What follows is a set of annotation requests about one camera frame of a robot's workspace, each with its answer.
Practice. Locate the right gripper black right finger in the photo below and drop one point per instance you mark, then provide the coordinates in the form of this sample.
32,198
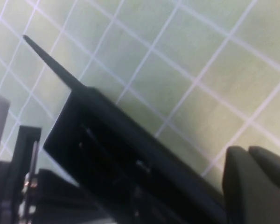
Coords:
274,168

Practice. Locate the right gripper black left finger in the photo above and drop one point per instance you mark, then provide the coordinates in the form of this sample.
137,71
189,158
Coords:
245,198

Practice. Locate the black glasses case printed sides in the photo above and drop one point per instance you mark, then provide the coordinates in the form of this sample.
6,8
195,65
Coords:
107,144

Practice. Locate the green white checked tablecloth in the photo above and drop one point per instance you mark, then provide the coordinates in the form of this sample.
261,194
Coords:
189,58

